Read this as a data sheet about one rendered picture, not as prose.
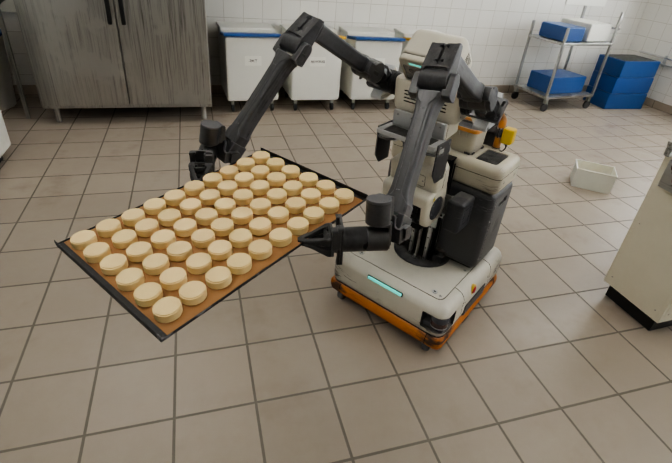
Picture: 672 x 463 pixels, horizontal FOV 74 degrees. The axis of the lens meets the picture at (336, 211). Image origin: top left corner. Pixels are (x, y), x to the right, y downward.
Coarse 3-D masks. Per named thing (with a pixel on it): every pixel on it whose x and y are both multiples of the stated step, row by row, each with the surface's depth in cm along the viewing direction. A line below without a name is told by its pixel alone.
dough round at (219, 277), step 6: (210, 270) 89; (216, 270) 89; (222, 270) 89; (228, 270) 89; (210, 276) 87; (216, 276) 87; (222, 276) 87; (228, 276) 87; (210, 282) 86; (216, 282) 86; (222, 282) 86; (228, 282) 88; (216, 288) 87; (222, 288) 87
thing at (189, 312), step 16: (176, 208) 110; (160, 224) 104; (272, 224) 105; (320, 224) 106; (144, 240) 99; (176, 240) 99; (80, 256) 94; (272, 256) 96; (144, 272) 91; (256, 272) 92; (208, 288) 87; (224, 288) 88; (208, 304) 84; (176, 320) 81
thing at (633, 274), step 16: (656, 176) 213; (656, 192) 213; (640, 208) 222; (656, 208) 214; (640, 224) 222; (656, 224) 215; (624, 240) 232; (640, 240) 223; (656, 240) 216; (624, 256) 232; (640, 256) 224; (656, 256) 216; (608, 272) 243; (624, 272) 233; (640, 272) 225; (656, 272) 217; (608, 288) 247; (624, 288) 234; (640, 288) 226; (656, 288) 218; (624, 304) 238; (640, 304) 227; (656, 304) 218; (640, 320) 231; (656, 320) 219
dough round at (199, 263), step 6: (192, 258) 92; (198, 258) 92; (204, 258) 92; (210, 258) 92; (186, 264) 90; (192, 264) 90; (198, 264) 90; (204, 264) 90; (210, 264) 91; (192, 270) 90; (198, 270) 90; (204, 270) 90
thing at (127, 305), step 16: (288, 160) 129; (320, 176) 123; (352, 208) 111; (64, 240) 98; (96, 272) 90; (112, 288) 87; (128, 304) 84; (144, 320) 81; (192, 320) 81; (160, 336) 76
